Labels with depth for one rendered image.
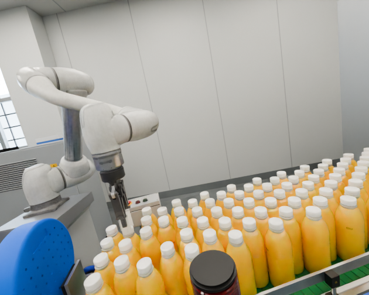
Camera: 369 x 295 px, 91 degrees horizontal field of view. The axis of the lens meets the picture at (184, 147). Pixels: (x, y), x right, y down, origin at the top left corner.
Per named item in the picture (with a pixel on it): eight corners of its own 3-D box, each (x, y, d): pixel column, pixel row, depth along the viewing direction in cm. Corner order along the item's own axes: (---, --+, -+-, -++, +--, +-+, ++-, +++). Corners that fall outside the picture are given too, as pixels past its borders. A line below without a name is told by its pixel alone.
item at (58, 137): (43, 144, 220) (41, 137, 218) (64, 139, 222) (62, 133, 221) (37, 145, 208) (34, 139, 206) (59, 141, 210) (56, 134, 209)
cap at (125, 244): (132, 250, 56) (131, 245, 55) (119, 254, 55) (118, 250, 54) (132, 242, 59) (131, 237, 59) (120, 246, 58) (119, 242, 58)
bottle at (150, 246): (171, 277, 65) (160, 232, 62) (157, 294, 60) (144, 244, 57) (159, 268, 70) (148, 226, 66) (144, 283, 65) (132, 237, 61)
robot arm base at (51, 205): (36, 206, 119) (33, 198, 119) (70, 198, 122) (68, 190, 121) (14, 220, 102) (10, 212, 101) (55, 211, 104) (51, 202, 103)
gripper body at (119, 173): (102, 167, 64) (109, 191, 65) (95, 174, 55) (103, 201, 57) (124, 162, 65) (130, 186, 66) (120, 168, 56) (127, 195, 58)
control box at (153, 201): (123, 220, 93) (118, 201, 91) (161, 209, 96) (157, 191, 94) (120, 231, 83) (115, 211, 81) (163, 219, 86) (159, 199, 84)
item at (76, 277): (83, 291, 64) (72, 261, 62) (90, 288, 64) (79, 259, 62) (71, 321, 54) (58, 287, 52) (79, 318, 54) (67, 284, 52)
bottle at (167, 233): (161, 267, 70) (151, 225, 67) (176, 256, 74) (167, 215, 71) (172, 278, 64) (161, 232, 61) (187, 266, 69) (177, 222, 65)
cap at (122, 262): (112, 270, 49) (110, 264, 49) (123, 259, 52) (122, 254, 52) (122, 274, 47) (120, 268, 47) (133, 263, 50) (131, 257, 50)
